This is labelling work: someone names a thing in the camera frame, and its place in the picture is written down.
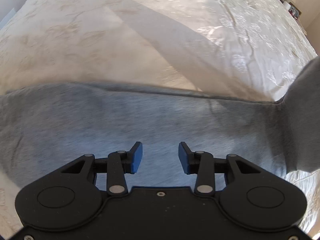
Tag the blue-grey pants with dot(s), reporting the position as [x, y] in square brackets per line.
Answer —
[100, 120]

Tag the cream embroidered bedspread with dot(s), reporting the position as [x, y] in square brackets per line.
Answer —
[125, 35]

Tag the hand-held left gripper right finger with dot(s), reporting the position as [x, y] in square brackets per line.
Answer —
[183, 158]

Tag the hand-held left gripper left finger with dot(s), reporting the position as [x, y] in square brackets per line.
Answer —
[137, 158]

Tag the wooden photo frame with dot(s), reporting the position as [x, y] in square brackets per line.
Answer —
[295, 11]

